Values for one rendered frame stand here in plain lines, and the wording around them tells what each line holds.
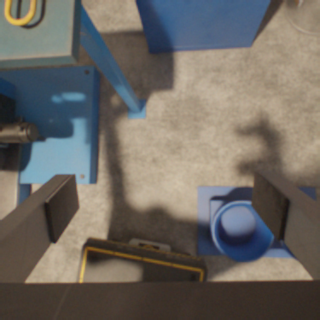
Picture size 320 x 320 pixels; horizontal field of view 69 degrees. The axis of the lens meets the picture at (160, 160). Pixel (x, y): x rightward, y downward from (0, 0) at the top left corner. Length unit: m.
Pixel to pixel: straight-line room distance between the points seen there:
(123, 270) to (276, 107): 1.40
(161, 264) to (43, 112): 1.29
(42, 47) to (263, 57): 1.49
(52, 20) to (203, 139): 1.17
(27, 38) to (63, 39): 0.10
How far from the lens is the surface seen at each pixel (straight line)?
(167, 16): 1.58
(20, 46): 0.80
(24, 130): 1.39
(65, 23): 0.77
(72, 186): 0.16
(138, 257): 1.37
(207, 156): 1.62
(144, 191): 1.64
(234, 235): 1.51
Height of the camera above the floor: 1.61
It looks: 81 degrees down
